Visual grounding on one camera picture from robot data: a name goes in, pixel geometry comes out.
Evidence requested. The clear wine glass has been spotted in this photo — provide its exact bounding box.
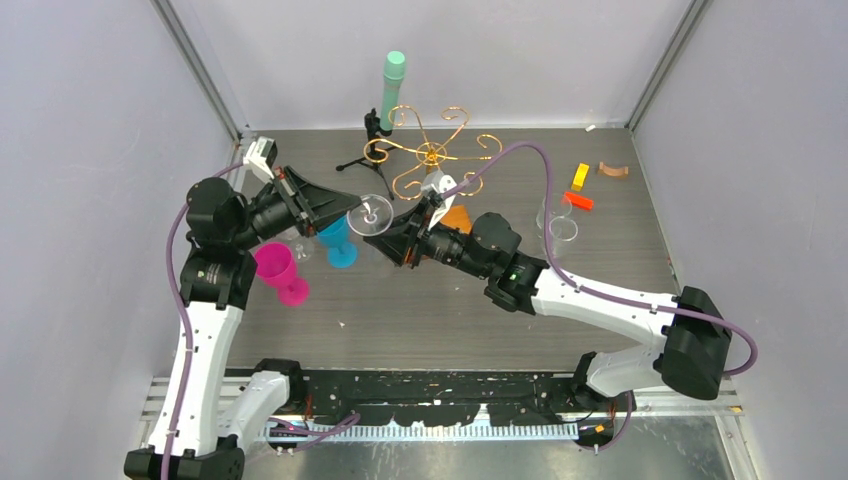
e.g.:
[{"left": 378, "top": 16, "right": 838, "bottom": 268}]
[
  {"left": 547, "top": 216, "right": 579, "bottom": 259},
  {"left": 279, "top": 227, "right": 315, "bottom": 263},
  {"left": 346, "top": 194, "right": 394, "bottom": 267}
]

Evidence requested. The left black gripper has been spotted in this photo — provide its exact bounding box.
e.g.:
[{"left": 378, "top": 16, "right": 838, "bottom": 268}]
[{"left": 231, "top": 166, "right": 361, "bottom": 250}]

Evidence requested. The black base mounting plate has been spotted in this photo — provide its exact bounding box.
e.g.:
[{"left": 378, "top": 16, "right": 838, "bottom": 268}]
[{"left": 277, "top": 369, "right": 636, "bottom": 427}]

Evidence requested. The yellow wooden block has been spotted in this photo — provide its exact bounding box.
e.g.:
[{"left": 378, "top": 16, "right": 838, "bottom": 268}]
[{"left": 571, "top": 163, "right": 590, "bottom": 192}]

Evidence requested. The brown wooden arch block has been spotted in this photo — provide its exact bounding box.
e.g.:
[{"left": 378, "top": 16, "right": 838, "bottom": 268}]
[{"left": 597, "top": 162, "right": 629, "bottom": 178}]

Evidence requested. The blue wine glass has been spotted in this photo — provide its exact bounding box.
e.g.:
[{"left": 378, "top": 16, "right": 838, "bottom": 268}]
[{"left": 317, "top": 216, "right": 358, "bottom": 269}]

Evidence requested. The orange wooden block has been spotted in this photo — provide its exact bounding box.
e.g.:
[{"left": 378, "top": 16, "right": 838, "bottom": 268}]
[{"left": 563, "top": 191, "right": 594, "bottom": 211}]

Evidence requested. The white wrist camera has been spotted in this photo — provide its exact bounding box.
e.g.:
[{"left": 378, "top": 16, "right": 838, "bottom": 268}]
[
  {"left": 421, "top": 169, "right": 457, "bottom": 230},
  {"left": 242, "top": 136, "right": 277, "bottom": 183}
]

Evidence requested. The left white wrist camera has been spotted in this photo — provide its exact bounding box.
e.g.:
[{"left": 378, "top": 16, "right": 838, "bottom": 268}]
[{"left": 242, "top": 136, "right": 277, "bottom": 183}]

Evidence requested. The mint green bottle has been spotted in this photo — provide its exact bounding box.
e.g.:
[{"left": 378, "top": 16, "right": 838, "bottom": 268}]
[{"left": 379, "top": 50, "right": 406, "bottom": 132}]

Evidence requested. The gold wire glass rack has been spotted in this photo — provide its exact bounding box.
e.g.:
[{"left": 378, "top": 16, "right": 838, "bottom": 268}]
[{"left": 371, "top": 104, "right": 504, "bottom": 201}]

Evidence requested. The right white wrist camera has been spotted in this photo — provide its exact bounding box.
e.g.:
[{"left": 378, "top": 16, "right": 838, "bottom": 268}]
[{"left": 421, "top": 169, "right": 457, "bottom": 230}]

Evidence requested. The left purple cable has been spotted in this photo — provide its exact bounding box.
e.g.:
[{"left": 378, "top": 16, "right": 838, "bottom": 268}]
[{"left": 158, "top": 162, "right": 246, "bottom": 480}]

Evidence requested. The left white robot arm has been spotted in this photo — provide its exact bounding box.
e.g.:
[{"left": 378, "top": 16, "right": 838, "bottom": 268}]
[{"left": 124, "top": 167, "right": 361, "bottom": 479}]

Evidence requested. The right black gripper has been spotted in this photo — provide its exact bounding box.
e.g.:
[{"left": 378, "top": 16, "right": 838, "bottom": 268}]
[{"left": 364, "top": 196, "right": 492, "bottom": 280}]

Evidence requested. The clear front wine glass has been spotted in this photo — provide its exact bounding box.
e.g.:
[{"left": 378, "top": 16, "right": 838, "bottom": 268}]
[{"left": 279, "top": 227, "right": 315, "bottom": 263}]

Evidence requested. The small black tripod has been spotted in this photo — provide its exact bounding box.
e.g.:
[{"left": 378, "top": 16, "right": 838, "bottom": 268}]
[{"left": 335, "top": 108, "right": 396, "bottom": 201}]

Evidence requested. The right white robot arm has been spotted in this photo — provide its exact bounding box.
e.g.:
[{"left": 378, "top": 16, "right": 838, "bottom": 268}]
[{"left": 365, "top": 201, "right": 732, "bottom": 411}]

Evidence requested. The pink wine glass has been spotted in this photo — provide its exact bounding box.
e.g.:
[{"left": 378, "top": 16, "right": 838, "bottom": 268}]
[{"left": 254, "top": 242, "right": 310, "bottom": 307}]

